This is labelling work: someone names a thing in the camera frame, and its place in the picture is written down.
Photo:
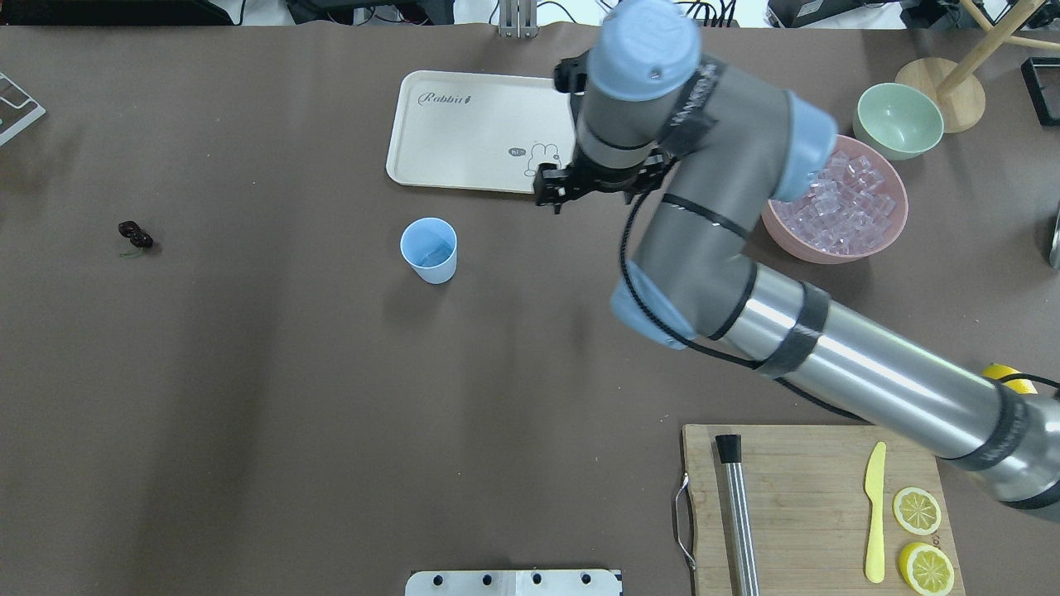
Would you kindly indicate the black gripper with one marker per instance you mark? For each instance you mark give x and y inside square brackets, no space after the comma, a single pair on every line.
[598,177]

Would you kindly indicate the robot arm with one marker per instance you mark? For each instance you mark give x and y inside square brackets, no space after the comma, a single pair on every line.
[653,111]

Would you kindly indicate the light blue plastic cup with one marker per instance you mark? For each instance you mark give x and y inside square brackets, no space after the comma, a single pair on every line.
[430,247]

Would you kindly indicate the clear ice cubes pile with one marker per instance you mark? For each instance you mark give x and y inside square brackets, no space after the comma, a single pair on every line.
[848,209]

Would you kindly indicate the dark cherries pair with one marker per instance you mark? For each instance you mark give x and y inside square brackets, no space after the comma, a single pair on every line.
[139,240]

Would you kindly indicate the metal ice scoop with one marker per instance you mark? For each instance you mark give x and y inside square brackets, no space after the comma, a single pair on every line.
[1053,252]

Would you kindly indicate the beige rabbit tray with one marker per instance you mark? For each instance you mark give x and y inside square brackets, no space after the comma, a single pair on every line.
[477,131]

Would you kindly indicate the pink bowl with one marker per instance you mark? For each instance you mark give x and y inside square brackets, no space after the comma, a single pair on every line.
[895,184]

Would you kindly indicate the mint green bowl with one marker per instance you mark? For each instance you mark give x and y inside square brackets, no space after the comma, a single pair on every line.
[897,121]

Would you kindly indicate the wooden cutting board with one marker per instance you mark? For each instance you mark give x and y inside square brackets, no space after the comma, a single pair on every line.
[808,510]

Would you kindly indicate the metal muddler black tip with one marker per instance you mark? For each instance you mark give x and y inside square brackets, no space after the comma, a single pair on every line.
[740,533]

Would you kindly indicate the yellow plastic knife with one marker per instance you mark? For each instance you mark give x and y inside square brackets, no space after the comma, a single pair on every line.
[874,565]

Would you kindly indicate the yellow lemon upper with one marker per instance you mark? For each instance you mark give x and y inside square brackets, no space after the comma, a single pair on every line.
[1010,377]

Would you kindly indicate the lemon slice left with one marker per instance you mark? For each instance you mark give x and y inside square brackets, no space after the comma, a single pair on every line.
[917,511]

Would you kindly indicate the lemon slice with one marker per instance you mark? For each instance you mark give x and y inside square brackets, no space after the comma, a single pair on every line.
[926,570]
[917,511]

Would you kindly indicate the metal glass rack tray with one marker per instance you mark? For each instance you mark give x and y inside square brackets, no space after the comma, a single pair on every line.
[1041,78]

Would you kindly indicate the lemon slice right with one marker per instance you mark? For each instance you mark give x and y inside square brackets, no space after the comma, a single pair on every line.
[926,570]

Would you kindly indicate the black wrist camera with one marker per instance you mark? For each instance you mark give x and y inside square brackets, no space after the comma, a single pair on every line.
[570,75]

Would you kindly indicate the aluminium frame post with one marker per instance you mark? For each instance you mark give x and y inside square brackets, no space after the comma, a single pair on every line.
[517,19]

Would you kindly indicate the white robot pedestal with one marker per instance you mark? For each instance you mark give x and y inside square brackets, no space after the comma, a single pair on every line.
[516,582]

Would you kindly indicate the white wire cup rack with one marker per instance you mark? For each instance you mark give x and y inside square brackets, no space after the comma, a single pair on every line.
[18,110]

